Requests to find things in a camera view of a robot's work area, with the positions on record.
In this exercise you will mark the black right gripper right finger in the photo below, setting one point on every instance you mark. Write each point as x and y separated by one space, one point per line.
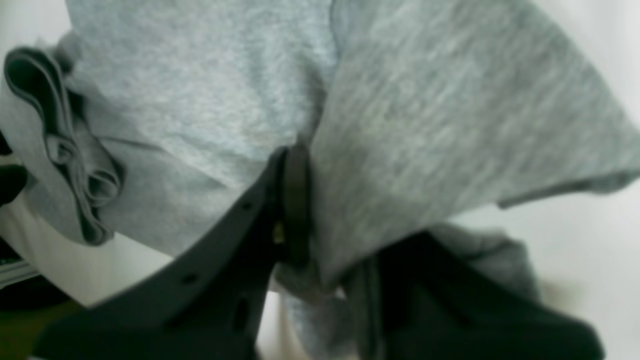
435 307

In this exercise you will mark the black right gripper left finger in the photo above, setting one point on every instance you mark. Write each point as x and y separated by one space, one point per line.
208 303

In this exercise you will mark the grey T-shirt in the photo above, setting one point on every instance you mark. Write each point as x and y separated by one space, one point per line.
150 119

